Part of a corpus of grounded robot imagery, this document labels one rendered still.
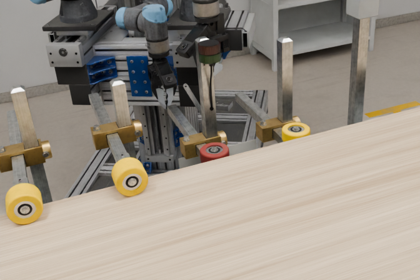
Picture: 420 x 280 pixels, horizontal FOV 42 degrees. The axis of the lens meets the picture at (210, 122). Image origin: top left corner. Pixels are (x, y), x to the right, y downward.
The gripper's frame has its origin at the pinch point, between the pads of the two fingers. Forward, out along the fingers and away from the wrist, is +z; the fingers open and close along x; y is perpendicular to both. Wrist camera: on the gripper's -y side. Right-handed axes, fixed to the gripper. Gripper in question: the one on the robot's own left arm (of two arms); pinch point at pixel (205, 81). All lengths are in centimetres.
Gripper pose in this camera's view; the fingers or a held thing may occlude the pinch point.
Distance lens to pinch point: 165.1
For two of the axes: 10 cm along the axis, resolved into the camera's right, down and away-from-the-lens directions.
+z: 0.7, 8.8, 4.7
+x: -6.5, -3.2, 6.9
